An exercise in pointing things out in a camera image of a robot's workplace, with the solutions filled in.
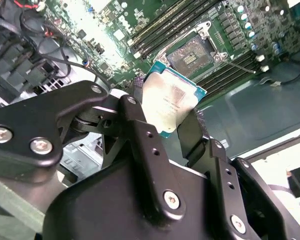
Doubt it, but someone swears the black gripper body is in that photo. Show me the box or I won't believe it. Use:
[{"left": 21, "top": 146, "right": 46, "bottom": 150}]
[{"left": 42, "top": 158, "right": 231, "bottom": 240}]

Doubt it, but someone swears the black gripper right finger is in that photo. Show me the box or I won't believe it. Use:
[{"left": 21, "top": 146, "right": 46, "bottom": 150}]
[{"left": 176, "top": 109, "right": 300, "bottom": 240}]

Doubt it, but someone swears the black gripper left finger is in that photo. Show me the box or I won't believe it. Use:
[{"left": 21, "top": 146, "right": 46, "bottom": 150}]
[{"left": 0, "top": 76, "right": 188, "bottom": 224}]

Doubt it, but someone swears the silver CPU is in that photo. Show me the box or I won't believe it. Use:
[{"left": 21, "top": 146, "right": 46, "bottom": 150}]
[{"left": 141, "top": 60, "right": 208, "bottom": 140}]

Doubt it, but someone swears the metal locking lever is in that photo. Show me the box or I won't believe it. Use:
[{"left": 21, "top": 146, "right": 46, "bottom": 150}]
[
  {"left": 223, "top": 59, "right": 256, "bottom": 75},
  {"left": 156, "top": 46, "right": 177, "bottom": 63}
]

